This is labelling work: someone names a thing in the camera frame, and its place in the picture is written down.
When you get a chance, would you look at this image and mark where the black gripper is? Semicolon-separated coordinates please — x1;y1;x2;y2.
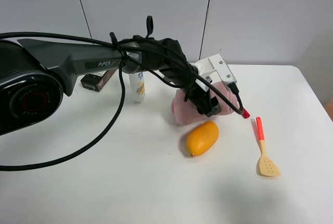
159;67;221;117

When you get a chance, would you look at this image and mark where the orange beige slotted spatula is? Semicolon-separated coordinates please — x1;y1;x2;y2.
252;116;281;178

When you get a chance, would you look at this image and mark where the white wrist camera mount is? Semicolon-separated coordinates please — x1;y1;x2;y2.
191;54;237;92

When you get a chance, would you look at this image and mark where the yellow mango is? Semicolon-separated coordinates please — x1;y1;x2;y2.
186;121;220;157

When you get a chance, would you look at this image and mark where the white blue shampoo bottle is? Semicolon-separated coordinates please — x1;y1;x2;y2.
129;72;145;103

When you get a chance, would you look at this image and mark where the black cable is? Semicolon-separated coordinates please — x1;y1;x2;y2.
0;15;247;172

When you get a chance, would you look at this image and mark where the red white marker pen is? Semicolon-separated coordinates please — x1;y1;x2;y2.
242;109;250;119

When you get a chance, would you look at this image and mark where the black cardboard box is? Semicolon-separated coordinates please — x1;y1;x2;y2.
81;70;115;92

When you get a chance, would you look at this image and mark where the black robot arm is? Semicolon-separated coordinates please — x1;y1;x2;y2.
1;32;221;134

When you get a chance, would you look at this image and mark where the pink towel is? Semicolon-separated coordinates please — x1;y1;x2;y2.
171;82;239;125

